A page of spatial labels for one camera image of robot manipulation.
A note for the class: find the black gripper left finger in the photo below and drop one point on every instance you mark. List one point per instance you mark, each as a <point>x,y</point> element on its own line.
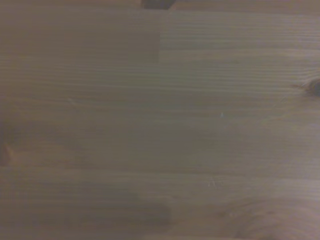
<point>151,3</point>

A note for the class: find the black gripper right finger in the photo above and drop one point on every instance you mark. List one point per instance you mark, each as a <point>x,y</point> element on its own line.
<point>165,3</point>

